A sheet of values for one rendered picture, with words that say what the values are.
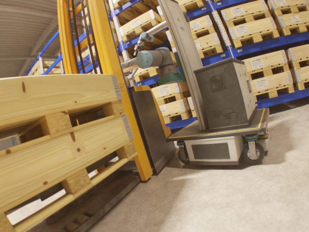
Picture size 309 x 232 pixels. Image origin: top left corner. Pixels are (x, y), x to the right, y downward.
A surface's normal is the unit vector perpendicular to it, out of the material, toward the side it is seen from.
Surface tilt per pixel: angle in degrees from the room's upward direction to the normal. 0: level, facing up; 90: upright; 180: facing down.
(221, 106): 90
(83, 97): 90
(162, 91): 90
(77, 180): 90
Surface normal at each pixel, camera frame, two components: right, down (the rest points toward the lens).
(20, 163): 0.86, -0.22
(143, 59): -0.69, 0.27
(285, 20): -0.43, 0.19
